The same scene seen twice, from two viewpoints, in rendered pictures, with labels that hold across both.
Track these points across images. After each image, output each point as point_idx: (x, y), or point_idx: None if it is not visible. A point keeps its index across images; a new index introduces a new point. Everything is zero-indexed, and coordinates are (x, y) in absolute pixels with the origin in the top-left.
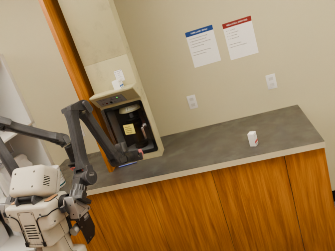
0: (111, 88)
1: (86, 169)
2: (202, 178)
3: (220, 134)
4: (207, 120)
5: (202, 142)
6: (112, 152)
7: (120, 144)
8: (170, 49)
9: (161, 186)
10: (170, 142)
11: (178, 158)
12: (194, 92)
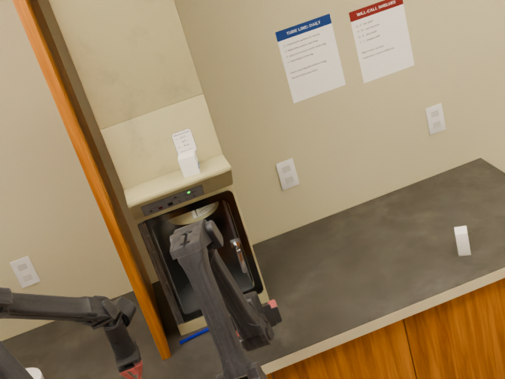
0: (164, 171)
1: (258, 374)
2: (385, 334)
3: (368, 235)
4: (316, 207)
5: (340, 258)
6: (255, 321)
7: (252, 300)
8: (243, 68)
9: (304, 367)
10: (260, 266)
11: (318, 302)
12: (291, 153)
